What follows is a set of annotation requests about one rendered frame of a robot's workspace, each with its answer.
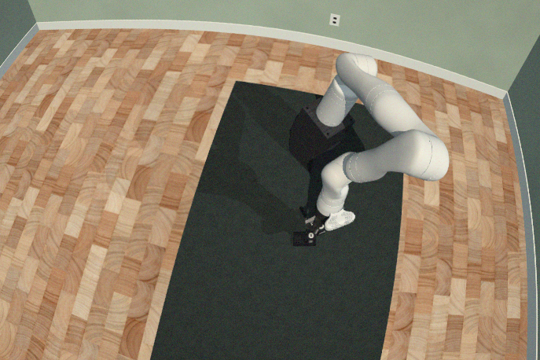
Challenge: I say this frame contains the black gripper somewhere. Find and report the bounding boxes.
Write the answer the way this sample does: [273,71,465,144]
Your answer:
[304,203,329,234]

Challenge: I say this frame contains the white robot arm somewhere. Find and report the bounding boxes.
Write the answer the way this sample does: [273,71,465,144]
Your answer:
[316,53,449,230]

